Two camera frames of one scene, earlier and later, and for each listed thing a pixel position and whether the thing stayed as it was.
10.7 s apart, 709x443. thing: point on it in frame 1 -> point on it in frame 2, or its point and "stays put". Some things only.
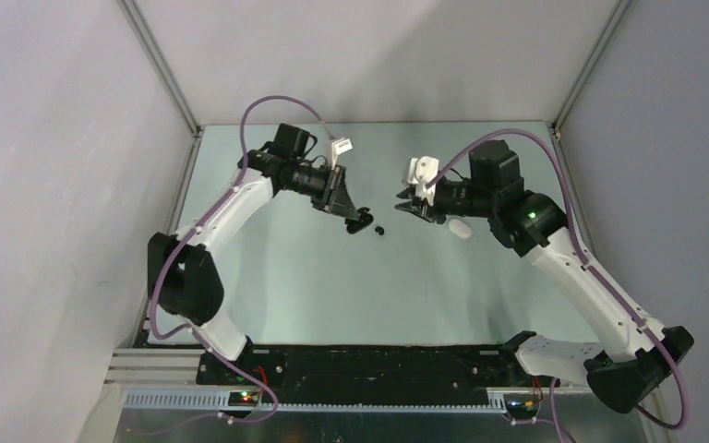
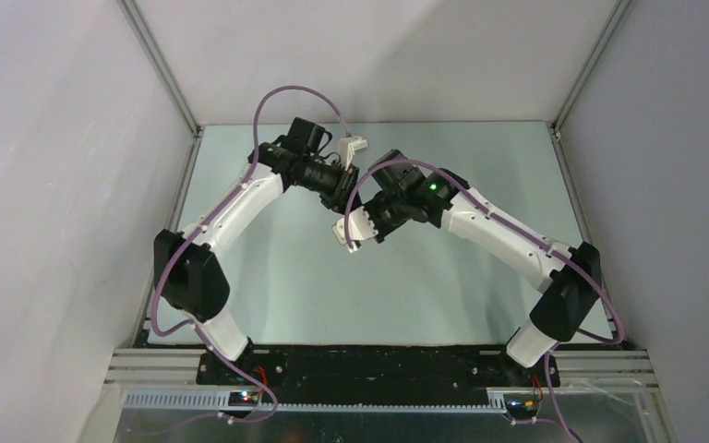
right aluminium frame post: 620,12 stays put
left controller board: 243,399 stays put
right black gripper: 414,208 -> 382,231
